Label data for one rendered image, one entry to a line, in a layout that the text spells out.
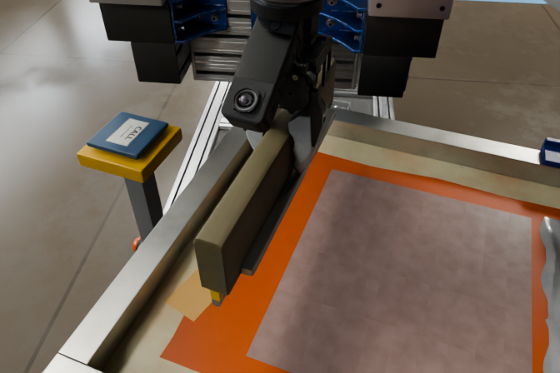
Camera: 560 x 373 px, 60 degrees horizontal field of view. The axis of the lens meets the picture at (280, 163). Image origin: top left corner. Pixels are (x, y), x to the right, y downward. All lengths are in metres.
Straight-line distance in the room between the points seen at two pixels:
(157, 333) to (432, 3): 0.65
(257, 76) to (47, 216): 1.84
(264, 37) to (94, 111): 2.33
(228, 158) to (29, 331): 1.27
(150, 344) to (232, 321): 0.10
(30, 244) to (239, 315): 1.61
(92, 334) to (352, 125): 0.51
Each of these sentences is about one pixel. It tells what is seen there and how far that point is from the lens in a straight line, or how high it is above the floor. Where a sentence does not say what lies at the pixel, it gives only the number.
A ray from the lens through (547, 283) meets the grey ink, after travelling 0.72.
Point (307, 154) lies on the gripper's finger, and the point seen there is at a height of 1.12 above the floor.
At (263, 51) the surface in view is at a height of 1.25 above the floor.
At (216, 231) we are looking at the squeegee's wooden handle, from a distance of 0.44.
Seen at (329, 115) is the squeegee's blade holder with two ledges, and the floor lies 1.08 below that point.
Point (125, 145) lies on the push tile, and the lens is 0.85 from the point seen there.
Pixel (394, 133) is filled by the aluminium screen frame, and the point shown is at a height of 0.99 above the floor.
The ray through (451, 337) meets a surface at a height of 0.95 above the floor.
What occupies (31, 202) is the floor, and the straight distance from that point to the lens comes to 2.33.
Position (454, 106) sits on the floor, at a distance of 2.80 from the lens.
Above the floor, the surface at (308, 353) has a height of 0.95.
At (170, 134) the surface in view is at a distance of 0.88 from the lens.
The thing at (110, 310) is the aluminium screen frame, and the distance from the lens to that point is 0.61.
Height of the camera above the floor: 1.48
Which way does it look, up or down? 41 degrees down
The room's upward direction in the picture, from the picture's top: straight up
